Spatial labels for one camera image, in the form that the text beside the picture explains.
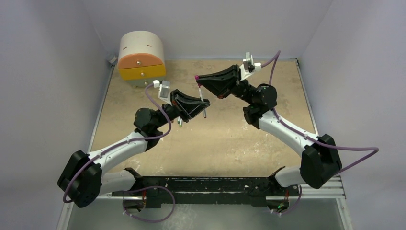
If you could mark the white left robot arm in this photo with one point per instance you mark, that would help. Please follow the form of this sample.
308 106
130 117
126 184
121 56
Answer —
81 178

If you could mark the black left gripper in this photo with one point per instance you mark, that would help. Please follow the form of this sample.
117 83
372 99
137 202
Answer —
187 107

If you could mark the magenta pen cap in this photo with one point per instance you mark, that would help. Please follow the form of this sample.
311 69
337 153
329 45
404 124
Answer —
197 78

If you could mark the white round drawer cabinet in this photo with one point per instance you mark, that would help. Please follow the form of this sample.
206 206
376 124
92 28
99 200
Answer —
141 58

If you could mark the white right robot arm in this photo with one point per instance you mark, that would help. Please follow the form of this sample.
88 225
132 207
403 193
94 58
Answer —
320 160

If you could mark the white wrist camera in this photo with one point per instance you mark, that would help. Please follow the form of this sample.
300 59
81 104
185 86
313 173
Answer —
249 67
164 92

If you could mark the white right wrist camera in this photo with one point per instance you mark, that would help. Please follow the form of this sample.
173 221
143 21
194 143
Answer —
249 67

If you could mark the white pen red end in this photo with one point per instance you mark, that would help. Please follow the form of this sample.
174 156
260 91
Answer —
202 99

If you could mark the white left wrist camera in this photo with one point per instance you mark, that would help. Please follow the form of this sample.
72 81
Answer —
164 92

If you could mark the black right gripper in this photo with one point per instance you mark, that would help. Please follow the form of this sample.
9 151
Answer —
237 81

